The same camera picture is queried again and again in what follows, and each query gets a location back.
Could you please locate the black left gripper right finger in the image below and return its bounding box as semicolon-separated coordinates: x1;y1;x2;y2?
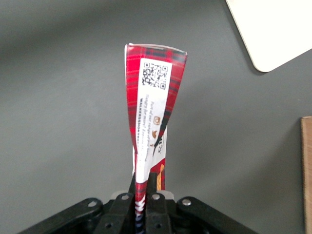
143;172;174;234

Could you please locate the red tartan cookie box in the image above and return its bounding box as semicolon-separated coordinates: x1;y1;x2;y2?
124;43;188;234

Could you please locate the cream plastic tray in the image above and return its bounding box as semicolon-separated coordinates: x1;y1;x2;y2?
225;0;312;73

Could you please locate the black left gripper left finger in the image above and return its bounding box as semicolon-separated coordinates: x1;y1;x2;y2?
94;173;137;234

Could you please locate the wooden two-drawer cabinet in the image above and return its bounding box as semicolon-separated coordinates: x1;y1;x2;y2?
300;116;312;234

